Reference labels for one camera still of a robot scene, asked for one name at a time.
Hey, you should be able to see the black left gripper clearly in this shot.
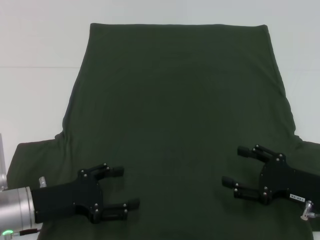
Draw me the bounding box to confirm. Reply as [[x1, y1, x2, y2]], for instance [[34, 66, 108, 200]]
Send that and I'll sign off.
[[31, 162, 141, 225]]

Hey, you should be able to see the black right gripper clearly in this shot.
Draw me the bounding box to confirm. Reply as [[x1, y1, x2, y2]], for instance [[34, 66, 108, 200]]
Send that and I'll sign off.
[[221, 143, 320, 213]]

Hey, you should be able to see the dark green t-shirt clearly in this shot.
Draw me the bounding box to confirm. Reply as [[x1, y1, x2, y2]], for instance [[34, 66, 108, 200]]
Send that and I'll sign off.
[[6, 22, 320, 240]]

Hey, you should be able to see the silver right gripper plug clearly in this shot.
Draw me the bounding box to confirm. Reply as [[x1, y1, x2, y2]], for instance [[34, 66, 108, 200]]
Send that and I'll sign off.
[[300, 199, 320, 221]]

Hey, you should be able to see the dark red thin cable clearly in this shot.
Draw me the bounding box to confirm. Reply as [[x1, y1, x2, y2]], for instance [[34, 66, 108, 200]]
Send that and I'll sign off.
[[13, 228, 41, 236]]

